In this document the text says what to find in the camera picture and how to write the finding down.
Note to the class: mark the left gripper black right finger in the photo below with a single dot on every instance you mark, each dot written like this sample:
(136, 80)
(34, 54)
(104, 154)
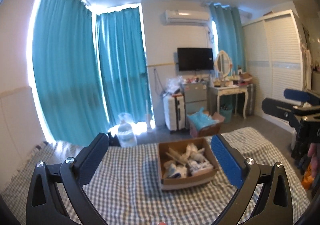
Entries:
(274, 205)

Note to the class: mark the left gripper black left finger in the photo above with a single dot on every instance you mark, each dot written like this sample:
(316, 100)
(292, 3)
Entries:
(44, 202)

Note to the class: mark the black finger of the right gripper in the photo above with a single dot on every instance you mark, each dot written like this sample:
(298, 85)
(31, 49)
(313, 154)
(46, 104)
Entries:
(282, 110)
(303, 96)

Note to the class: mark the blue floral tissue pack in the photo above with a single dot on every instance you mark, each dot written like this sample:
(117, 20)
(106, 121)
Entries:
(173, 170)

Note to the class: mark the cream lace cloth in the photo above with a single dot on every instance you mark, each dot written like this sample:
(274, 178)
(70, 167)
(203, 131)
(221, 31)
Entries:
(193, 153)

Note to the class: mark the person's hand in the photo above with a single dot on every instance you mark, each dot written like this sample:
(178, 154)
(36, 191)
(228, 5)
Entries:
(313, 153)

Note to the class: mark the white wardrobe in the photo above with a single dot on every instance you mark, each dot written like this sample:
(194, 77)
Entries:
(273, 56)

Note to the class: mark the white dressing table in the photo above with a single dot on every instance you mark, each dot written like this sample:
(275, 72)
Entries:
(231, 90)

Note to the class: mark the teal waste bin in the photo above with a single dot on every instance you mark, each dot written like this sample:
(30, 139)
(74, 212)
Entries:
(226, 112)

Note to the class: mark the white oval vanity mirror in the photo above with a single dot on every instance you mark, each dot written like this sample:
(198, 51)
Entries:
(222, 65)

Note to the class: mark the grey checkered bed sheet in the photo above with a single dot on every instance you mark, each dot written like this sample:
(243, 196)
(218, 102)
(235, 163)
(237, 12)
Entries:
(125, 188)

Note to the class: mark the blue plastic bag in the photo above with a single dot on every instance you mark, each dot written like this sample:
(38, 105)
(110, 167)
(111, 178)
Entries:
(201, 120)

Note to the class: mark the grey mini fridge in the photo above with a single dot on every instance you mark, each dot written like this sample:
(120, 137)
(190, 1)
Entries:
(195, 97)

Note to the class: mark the white patterned fabric pack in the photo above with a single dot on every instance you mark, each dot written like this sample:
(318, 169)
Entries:
(197, 169)

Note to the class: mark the floor cardboard box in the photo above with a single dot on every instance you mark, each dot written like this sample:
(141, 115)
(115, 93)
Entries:
(208, 131)

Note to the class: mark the teal curtain right panel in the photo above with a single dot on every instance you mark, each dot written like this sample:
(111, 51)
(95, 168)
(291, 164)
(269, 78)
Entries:
(230, 33)

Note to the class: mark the teal curtain panel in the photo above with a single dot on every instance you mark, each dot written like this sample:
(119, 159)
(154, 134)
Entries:
(66, 72)
(230, 33)
(123, 64)

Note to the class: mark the brown cardboard box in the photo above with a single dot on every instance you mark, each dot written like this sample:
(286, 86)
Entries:
(189, 181)

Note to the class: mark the clear water jug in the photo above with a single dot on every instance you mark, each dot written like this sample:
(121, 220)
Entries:
(126, 135)

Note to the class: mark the white suitcase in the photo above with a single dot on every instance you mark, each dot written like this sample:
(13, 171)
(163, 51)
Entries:
(174, 112)

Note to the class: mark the clear plastic bags pile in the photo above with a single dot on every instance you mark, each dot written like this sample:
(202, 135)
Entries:
(173, 85)

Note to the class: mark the teal curtain left panel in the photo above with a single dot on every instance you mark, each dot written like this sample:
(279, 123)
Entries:
(66, 72)

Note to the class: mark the white air conditioner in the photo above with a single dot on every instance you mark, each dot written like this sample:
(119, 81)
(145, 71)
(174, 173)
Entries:
(187, 17)

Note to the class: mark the teal curtain middle panel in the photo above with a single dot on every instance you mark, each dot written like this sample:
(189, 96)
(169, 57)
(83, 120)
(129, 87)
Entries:
(123, 64)

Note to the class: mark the black wall television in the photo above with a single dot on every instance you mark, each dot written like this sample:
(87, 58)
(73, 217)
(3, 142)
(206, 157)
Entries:
(195, 59)

